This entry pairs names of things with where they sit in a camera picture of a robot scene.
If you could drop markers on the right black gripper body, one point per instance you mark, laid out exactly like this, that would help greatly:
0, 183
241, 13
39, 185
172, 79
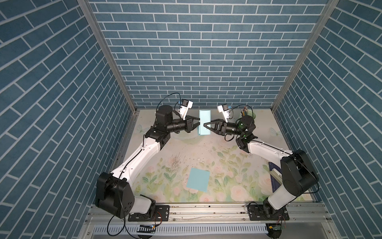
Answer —
226, 130

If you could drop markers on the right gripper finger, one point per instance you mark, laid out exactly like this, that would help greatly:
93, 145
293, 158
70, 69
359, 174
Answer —
214, 129
215, 121

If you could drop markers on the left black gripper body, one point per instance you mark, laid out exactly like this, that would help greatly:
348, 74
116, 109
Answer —
176, 125

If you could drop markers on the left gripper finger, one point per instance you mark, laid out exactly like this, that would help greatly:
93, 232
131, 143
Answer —
192, 126
191, 119

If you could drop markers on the light blue paper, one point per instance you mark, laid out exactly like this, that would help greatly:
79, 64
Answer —
198, 179
205, 116

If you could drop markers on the light blue paper front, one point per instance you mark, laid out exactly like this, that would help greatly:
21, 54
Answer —
198, 179

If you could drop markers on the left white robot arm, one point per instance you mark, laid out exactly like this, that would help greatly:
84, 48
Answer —
113, 190

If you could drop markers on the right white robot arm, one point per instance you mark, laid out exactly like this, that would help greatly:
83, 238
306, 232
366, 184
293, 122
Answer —
297, 173

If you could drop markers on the coloured pencils in cup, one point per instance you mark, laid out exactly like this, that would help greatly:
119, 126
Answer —
244, 111

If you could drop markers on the green pen cup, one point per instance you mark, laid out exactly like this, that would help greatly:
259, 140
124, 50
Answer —
249, 115

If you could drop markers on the floral table mat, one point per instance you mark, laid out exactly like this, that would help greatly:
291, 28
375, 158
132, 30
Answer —
235, 176

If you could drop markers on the white stapler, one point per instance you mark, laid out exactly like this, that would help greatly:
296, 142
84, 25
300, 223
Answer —
276, 175

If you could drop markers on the dark blue book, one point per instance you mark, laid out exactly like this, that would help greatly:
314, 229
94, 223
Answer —
274, 183

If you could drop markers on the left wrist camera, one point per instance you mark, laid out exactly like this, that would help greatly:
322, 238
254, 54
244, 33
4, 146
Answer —
185, 105

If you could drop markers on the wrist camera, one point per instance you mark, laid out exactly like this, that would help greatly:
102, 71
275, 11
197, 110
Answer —
225, 110
185, 105

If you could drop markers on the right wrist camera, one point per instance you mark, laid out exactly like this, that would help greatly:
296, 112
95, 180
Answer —
225, 110

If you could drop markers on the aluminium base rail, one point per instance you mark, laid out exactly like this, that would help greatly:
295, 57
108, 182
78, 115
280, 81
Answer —
188, 213

